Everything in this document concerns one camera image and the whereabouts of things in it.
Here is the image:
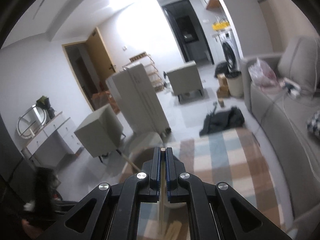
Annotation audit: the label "grey ottoman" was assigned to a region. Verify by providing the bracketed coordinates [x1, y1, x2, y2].
[166, 61, 203, 102]
[74, 104, 126, 162]

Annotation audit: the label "wooden door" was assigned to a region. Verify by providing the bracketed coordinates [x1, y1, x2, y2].
[85, 27, 116, 90]

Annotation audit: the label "grey ottoman far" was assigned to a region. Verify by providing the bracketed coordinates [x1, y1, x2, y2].
[166, 61, 203, 102]

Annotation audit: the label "white power strip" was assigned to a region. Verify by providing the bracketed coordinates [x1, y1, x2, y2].
[284, 77, 302, 97]

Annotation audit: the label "black bag on floor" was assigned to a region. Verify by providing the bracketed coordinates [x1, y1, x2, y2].
[199, 107, 245, 137]

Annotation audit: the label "bundle of wooden chopsticks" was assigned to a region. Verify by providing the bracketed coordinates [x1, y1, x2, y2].
[162, 220, 182, 240]

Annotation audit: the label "houndstooth pillow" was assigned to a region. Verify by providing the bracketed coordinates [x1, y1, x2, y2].
[306, 110, 320, 138]

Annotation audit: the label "plastic bag on sofa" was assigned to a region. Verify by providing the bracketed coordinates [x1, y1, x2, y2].
[248, 58, 278, 88]

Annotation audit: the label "washing machine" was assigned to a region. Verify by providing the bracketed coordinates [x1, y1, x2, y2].
[219, 29, 240, 72]

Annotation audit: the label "beige trash bin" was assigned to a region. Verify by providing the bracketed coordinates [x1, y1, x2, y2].
[225, 71, 244, 98]

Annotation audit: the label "wooden shoe rack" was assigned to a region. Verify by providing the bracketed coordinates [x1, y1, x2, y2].
[129, 52, 164, 92]

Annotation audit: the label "white utensil holder cup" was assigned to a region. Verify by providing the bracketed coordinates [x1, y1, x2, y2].
[119, 131, 188, 209]

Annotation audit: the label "white drawer cabinet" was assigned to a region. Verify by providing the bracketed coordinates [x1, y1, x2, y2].
[22, 112, 83, 168]

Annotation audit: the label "cardboard boxes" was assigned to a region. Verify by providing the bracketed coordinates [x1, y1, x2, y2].
[216, 74, 230, 108]

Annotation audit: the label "yellow crate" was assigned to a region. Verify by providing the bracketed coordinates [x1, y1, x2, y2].
[212, 21, 230, 31]

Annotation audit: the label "plaid tablecloth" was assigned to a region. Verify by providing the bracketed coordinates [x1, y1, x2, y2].
[137, 128, 286, 239]

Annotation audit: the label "grey sofa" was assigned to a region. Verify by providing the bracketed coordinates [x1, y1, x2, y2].
[240, 36, 319, 239]

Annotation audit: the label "round mirror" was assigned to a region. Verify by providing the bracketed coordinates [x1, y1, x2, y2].
[16, 105, 47, 139]

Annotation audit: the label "wooden chopstick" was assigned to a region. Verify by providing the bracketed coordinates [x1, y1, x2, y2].
[159, 147, 166, 237]

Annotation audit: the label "grey ottoman near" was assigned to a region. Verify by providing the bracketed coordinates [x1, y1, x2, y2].
[74, 104, 126, 162]

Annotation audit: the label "white suitcase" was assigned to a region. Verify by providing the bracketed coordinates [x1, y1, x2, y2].
[105, 62, 171, 135]

